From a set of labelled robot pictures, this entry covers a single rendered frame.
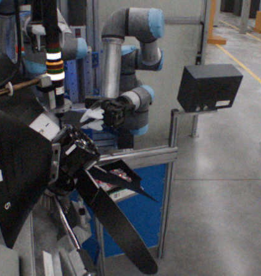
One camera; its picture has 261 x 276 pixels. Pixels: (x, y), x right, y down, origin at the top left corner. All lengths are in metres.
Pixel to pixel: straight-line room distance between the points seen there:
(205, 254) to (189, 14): 2.09
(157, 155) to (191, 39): 1.74
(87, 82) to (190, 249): 1.29
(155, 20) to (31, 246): 0.89
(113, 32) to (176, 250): 1.47
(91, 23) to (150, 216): 1.14
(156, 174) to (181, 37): 1.69
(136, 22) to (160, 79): 1.77
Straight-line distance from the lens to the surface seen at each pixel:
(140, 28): 1.15
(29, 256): 0.59
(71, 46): 1.03
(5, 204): 0.46
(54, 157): 0.66
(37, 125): 0.74
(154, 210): 1.64
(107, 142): 1.70
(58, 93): 0.75
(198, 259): 2.03
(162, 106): 3.00
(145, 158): 1.37
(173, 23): 2.80
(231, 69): 1.38
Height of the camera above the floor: 1.59
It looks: 30 degrees down
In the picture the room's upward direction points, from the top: 1 degrees clockwise
